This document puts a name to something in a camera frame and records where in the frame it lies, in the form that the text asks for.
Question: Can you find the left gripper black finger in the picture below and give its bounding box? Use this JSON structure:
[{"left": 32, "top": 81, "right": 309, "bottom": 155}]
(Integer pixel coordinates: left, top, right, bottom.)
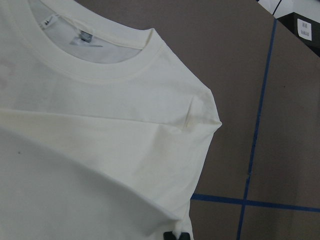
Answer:
[{"left": 163, "top": 231, "right": 190, "bottom": 240}]

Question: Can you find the cream long-sleeve cat shirt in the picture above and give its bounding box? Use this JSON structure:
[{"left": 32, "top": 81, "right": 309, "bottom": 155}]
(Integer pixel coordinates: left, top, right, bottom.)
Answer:
[{"left": 0, "top": 0, "right": 221, "bottom": 240}]

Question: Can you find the black box with label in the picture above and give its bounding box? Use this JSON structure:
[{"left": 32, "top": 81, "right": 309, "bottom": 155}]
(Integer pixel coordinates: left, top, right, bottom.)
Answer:
[{"left": 257, "top": 0, "right": 320, "bottom": 58}]

